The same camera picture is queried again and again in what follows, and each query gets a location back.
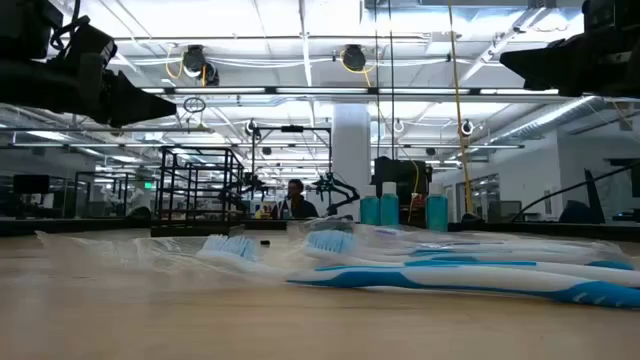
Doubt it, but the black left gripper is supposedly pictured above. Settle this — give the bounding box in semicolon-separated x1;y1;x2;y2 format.
0;52;178;128

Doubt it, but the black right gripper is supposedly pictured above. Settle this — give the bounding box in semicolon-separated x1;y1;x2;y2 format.
499;27;640;99

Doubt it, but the clear plastic toothbrush wrapper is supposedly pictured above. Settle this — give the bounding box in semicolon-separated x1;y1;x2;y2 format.
35;228;301;287
287;218;639;264

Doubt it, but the teal mouthwash bottle white cap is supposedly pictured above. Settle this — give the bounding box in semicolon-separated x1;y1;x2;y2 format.
360;185;381;227
425;182;450;233
379;181;401;228

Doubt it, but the blue white toothbrush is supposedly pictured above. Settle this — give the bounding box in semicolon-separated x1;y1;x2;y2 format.
369;241;619;257
195;233;640;309
303;229;640;290
349;252;636;272

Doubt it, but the black background monitor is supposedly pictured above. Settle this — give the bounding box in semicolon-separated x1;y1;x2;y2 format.
11;173;52;196

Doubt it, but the black background cabinet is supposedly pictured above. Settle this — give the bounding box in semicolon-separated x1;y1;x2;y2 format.
371;155;434;225

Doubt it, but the seated person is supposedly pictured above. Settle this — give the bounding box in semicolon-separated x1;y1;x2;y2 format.
276;178;320;220

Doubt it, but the white column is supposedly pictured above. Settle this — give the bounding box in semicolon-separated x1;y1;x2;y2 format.
331;102;373;222

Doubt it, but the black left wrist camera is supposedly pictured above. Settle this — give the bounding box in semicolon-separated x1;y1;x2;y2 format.
49;13;119;70

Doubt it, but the black ceiling cord reel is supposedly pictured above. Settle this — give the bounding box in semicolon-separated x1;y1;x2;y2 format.
180;43;222;87
341;43;369;74

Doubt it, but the yellow hanging cable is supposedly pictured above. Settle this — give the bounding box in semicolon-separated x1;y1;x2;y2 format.
446;0;475;217

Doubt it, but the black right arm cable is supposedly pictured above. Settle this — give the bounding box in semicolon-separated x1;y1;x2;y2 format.
509;160;640;224

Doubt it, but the black wire caddy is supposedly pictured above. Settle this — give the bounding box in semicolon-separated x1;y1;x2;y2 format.
149;145;246;238

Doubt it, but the black hanging cable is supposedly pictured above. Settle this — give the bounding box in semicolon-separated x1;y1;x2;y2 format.
373;0;381;161
388;0;396;161

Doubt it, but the black background station frame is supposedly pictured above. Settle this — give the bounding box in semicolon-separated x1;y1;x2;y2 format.
249;123;334;221

